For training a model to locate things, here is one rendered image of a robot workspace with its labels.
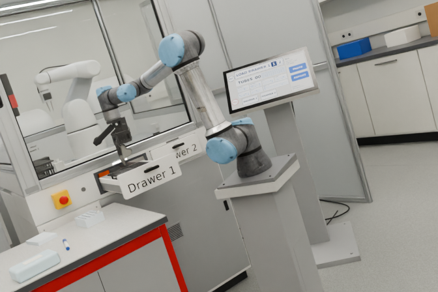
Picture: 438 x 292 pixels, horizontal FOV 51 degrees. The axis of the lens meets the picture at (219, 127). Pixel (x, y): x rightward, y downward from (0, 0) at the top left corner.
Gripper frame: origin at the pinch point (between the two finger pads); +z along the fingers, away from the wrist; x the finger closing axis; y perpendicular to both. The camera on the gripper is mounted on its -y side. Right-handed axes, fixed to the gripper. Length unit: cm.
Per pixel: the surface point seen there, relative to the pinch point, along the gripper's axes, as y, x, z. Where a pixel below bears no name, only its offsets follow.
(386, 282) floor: 102, -13, 94
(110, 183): -8.7, 3.3, 8.1
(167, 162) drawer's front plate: 19.0, -5.5, 5.6
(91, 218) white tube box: -18.6, -14.6, 16.6
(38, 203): -42.2, 4.5, 6.7
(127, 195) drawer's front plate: -1.4, -14.5, 12.1
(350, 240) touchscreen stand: 108, 35, 91
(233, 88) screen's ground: 69, 53, -14
